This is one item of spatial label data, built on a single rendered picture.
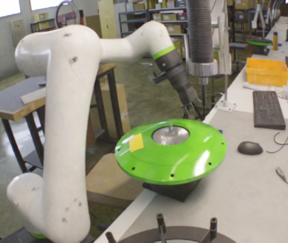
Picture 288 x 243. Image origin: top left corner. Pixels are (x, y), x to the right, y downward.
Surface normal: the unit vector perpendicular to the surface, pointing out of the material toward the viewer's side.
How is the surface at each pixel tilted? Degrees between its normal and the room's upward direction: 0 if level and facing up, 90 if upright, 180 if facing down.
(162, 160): 17
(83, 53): 87
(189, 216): 0
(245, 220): 0
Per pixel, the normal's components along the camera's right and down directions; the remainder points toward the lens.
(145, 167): -0.31, -0.63
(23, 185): -0.14, -0.84
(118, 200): -0.34, 0.46
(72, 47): 0.27, 0.17
